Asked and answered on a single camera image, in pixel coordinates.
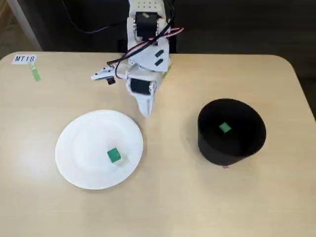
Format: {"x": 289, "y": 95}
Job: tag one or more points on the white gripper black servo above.
{"x": 138, "y": 86}

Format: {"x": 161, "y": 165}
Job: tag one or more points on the green cube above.
{"x": 225, "y": 128}
{"x": 114, "y": 155}

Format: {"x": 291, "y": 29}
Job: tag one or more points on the black round pot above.
{"x": 229, "y": 153}

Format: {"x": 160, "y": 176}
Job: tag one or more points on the white paper plate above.
{"x": 93, "y": 153}

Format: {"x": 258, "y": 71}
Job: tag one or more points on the pink tape piece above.
{"x": 225, "y": 167}

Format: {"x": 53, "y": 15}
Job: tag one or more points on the green tape strip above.
{"x": 35, "y": 72}

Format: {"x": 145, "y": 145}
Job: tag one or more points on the white MT18 label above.
{"x": 24, "y": 59}

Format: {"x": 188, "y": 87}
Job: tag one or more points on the small wrist camera board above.
{"x": 105, "y": 74}

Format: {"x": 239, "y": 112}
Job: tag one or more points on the white post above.
{"x": 27, "y": 27}

